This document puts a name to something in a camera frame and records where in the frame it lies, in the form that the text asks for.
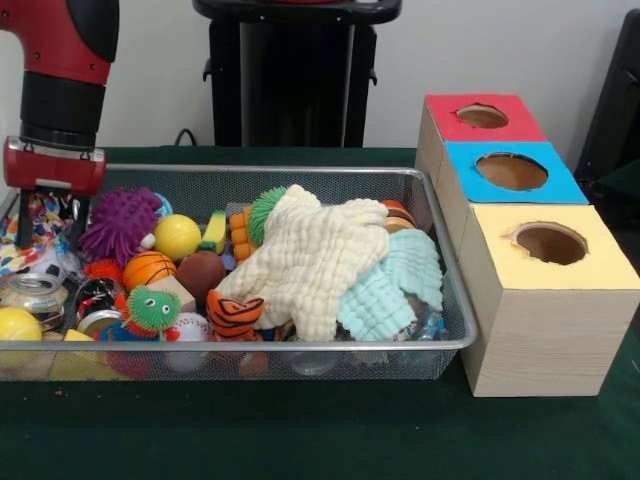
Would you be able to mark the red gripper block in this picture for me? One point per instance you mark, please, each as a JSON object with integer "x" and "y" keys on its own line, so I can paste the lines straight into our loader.
{"x": 55, "y": 172}

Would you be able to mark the confetti print cloth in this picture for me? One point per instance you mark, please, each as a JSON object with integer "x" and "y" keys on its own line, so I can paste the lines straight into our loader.
{"x": 50, "y": 235}

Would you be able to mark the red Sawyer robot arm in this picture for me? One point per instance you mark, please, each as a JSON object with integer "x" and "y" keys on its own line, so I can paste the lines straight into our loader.
{"x": 65, "y": 45}

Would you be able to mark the wooden box with three holes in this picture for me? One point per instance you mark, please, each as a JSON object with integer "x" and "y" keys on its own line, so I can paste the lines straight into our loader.
{"x": 550, "y": 340}

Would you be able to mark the purple spiky ball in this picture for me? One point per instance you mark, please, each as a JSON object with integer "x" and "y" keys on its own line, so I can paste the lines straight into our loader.
{"x": 120, "y": 225}

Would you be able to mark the orange toy basketball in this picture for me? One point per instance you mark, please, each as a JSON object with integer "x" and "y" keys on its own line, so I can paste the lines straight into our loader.
{"x": 149, "y": 270}

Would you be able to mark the yellow tennis ball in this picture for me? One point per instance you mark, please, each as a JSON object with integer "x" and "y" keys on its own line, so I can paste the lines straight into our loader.
{"x": 20, "y": 325}

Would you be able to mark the smooth yellow ball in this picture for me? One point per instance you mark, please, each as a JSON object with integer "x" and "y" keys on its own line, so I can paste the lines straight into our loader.
{"x": 177, "y": 237}

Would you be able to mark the green spiky monster toy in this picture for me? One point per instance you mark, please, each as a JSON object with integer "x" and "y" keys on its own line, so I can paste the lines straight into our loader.
{"x": 150, "y": 305}

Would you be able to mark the brown ball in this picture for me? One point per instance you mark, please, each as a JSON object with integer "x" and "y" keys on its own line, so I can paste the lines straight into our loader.
{"x": 201, "y": 275}

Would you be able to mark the orange tiger striped toy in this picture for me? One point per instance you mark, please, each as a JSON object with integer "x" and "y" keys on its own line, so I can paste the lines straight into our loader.
{"x": 232, "y": 315}

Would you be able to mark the cream muslin cloth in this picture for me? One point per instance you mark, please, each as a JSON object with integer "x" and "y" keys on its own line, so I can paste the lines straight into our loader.
{"x": 310, "y": 255}

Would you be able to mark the dark green table cloth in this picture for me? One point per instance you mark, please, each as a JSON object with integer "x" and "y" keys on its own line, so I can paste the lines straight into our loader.
{"x": 300, "y": 430}
{"x": 625, "y": 180}

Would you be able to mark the light blue muslin cloth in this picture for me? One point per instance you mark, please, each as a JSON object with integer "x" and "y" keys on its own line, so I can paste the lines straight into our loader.
{"x": 370, "y": 300}

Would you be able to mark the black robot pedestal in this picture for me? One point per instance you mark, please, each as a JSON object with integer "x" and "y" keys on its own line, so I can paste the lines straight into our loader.
{"x": 290, "y": 75}

